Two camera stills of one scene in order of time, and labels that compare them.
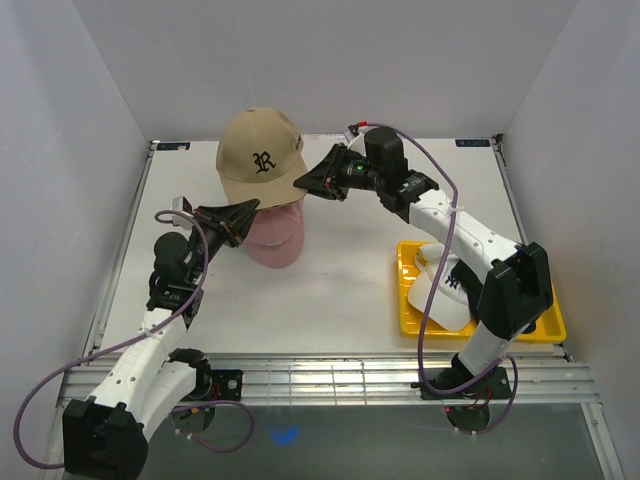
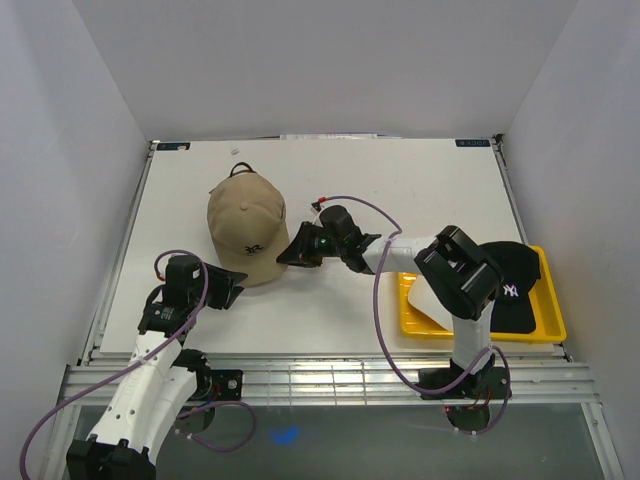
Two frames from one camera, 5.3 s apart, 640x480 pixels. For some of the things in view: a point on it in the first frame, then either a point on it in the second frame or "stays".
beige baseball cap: x=260 y=158 -> x=247 y=221
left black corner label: x=172 y=146 stays
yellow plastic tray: x=412 y=321 stays
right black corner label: x=472 y=143 stays
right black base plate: x=496 y=386 stays
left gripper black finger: x=235 y=216 -> x=234 y=291
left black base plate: x=227 y=385 stays
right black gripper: x=323 y=180 -> x=300 y=252
